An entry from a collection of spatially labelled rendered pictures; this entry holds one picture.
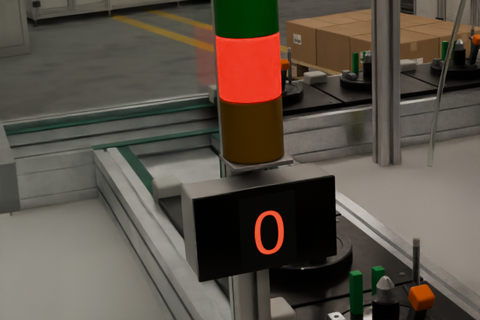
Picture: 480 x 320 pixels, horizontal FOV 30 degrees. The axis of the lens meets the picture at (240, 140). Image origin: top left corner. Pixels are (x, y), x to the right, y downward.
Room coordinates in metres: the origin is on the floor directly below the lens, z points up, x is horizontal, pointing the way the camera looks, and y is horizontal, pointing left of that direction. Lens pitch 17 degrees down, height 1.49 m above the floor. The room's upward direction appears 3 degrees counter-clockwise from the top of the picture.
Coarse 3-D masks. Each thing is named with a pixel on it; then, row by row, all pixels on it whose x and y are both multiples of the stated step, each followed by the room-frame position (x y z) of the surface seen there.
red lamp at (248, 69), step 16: (224, 48) 0.68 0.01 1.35; (240, 48) 0.67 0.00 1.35; (256, 48) 0.67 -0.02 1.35; (272, 48) 0.68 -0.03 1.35; (224, 64) 0.68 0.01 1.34; (240, 64) 0.67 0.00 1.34; (256, 64) 0.67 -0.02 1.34; (272, 64) 0.68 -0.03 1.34; (224, 80) 0.68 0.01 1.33; (240, 80) 0.67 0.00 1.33; (256, 80) 0.67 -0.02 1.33; (272, 80) 0.67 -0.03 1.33; (224, 96) 0.68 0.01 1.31; (240, 96) 0.67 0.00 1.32; (256, 96) 0.67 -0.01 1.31; (272, 96) 0.67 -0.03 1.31
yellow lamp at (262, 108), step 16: (224, 112) 0.68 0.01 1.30; (240, 112) 0.67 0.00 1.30; (256, 112) 0.67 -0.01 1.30; (272, 112) 0.67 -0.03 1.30; (224, 128) 0.68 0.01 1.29; (240, 128) 0.67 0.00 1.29; (256, 128) 0.67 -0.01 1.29; (272, 128) 0.67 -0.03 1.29; (224, 144) 0.68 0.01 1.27; (240, 144) 0.67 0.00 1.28; (256, 144) 0.67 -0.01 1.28; (272, 144) 0.67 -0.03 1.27; (240, 160) 0.67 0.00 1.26; (256, 160) 0.67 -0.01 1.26; (272, 160) 0.67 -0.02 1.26
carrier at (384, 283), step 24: (360, 288) 0.91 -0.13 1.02; (384, 288) 0.87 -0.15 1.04; (432, 288) 1.01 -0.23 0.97; (288, 312) 0.93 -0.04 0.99; (312, 312) 0.96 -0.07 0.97; (336, 312) 0.89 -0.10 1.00; (360, 312) 0.91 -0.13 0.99; (384, 312) 0.87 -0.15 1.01; (408, 312) 0.91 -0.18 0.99; (432, 312) 0.91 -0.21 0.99; (456, 312) 0.94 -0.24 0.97
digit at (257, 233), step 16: (288, 192) 0.67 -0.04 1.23; (240, 208) 0.66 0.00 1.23; (256, 208) 0.66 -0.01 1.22; (272, 208) 0.67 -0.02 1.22; (288, 208) 0.67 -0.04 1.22; (240, 224) 0.66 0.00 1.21; (256, 224) 0.66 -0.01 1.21; (272, 224) 0.67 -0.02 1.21; (288, 224) 0.67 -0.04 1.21; (240, 240) 0.66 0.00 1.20; (256, 240) 0.66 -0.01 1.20; (272, 240) 0.67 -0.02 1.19; (288, 240) 0.67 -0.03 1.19; (256, 256) 0.66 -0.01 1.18; (272, 256) 0.67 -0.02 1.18; (288, 256) 0.67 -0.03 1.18
